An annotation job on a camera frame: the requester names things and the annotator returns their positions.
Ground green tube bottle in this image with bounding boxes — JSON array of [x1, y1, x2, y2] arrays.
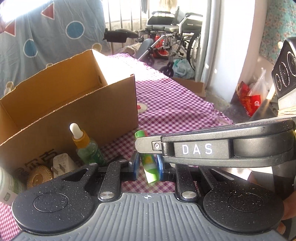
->
[[134, 130, 161, 184]]

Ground green dropper bottle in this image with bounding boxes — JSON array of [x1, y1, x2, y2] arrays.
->
[[69, 123, 106, 166]]

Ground white power adapter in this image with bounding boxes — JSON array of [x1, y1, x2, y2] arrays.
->
[[51, 153, 78, 178]]

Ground gold lid black jar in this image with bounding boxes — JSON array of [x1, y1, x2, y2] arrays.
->
[[27, 165, 53, 189]]

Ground white pill bottle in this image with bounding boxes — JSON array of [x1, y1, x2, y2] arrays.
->
[[0, 168, 26, 206]]

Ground person's right hand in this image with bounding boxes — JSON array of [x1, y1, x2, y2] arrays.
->
[[277, 191, 296, 235]]

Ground red plastic bag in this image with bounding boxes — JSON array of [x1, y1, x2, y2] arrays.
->
[[236, 81, 261, 117]]

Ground purple checkered tablecloth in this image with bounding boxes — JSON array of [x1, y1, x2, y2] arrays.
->
[[1, 54, 233, 240]]

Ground small cardboard box on floor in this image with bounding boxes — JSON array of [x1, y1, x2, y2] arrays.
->
[[172, 77, 206, 99]]

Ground brown cardboard box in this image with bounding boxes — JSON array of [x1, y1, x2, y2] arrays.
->
[[1, 50, 138, 179]]

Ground black wheelchair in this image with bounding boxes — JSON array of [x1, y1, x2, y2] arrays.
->
[[134, 9, 203, 77]]

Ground blue patterned hanging blanket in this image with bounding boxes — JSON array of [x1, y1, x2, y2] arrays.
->
[[1, 1, 111, 96]]

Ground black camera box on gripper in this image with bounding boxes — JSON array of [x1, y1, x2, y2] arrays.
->
[[271, 37, 296, 98]]

